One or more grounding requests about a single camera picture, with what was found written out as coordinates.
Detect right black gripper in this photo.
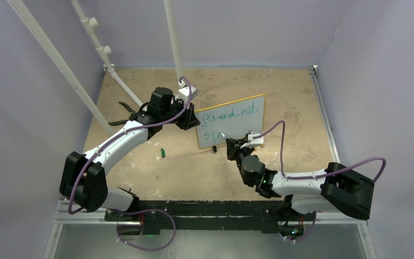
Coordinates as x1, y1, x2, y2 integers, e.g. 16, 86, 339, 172
227, 138, 256, 169

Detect yellow framed whiteboard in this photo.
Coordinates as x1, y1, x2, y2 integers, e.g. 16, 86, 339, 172
195, 94, 266, 149

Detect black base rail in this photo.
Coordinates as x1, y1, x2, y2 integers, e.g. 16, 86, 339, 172
105, 200, 301, 235

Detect black handled pliers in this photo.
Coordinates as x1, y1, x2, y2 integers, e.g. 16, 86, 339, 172
108, 101, 136, 126

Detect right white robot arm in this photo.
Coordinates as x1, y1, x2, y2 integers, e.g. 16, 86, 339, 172
226, 138, 375, 220

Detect white PVC pipe frame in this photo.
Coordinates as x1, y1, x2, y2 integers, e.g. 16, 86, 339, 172
6, 0, 187, 135

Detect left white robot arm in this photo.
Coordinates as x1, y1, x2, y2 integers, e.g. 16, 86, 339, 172
59, 86, 200, 221

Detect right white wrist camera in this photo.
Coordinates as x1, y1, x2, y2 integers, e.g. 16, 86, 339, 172
240, 131, 264, 148

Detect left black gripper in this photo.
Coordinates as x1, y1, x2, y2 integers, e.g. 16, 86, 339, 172
161, 98, 199, 131

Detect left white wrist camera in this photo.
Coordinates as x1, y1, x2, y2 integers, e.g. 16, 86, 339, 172
175, 83, 199, 103

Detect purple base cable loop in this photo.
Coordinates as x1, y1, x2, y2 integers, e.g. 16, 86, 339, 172
116, 208, 176, 251

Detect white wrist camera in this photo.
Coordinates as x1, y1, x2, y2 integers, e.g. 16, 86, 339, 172
240, 131, 264, 148
175, 83, 199, 103

